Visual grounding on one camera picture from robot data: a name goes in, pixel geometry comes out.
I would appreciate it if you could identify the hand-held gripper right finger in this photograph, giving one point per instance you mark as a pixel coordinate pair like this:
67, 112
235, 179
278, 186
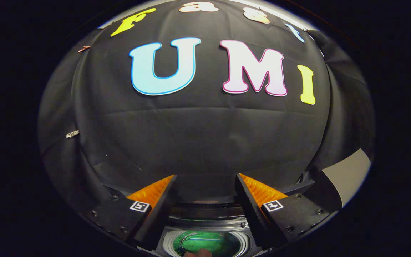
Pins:
253, 214

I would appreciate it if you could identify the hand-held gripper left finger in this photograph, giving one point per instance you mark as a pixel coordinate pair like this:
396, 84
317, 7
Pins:
159, 214

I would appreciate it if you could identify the grey washing machine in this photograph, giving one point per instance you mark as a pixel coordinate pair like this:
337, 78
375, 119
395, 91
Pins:
205, 221

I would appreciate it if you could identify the green polo shirt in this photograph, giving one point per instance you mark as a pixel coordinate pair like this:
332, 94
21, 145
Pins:
205, 242

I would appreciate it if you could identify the black backdrop cloth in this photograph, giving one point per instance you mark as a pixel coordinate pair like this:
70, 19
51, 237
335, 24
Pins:
205, 135

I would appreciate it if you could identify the grey cabinet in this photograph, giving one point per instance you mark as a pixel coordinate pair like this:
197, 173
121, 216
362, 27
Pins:
348, 175

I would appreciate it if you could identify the silver cloth clip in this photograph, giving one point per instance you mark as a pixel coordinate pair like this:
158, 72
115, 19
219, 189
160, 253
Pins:
72, 134

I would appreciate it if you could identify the brown cloth clip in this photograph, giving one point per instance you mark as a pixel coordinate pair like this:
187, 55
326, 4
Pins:
84, 48

